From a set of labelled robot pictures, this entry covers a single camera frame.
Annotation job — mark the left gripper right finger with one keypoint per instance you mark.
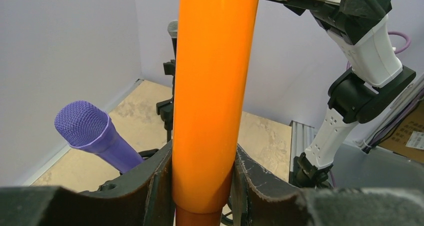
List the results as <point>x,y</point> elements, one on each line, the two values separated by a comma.
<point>260,198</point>

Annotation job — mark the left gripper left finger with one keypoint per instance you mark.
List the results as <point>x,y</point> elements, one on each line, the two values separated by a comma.
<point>140,197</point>

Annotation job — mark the orange microphone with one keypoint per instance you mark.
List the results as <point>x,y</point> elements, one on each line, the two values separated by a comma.
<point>214,43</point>

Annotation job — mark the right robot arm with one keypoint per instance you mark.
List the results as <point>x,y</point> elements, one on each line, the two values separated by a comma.
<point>375,78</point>

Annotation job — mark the purple microphone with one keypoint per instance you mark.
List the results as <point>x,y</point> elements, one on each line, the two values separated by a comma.
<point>87,128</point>

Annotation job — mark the black silver-head microphone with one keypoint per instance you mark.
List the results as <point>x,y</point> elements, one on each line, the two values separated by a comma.
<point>172,30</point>

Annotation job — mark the black shock mount round stand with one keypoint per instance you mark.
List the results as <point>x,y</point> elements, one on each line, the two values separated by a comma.
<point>145,158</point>

